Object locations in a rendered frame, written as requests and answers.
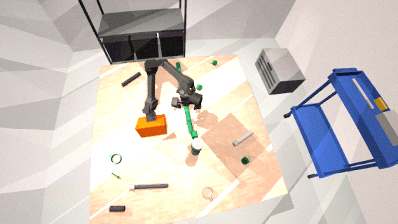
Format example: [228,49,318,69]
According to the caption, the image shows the white cylinder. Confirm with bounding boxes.
[232,130,254,146]

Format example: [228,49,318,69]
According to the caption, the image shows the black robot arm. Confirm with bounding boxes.
[142,59,203,123]

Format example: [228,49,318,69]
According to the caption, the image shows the green band with end cup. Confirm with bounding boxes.
[191,130,202,152]

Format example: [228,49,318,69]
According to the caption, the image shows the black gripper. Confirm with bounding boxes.
[171,97,201,110]

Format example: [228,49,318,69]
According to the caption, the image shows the black cylinder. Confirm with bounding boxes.
[121,72,141,87]

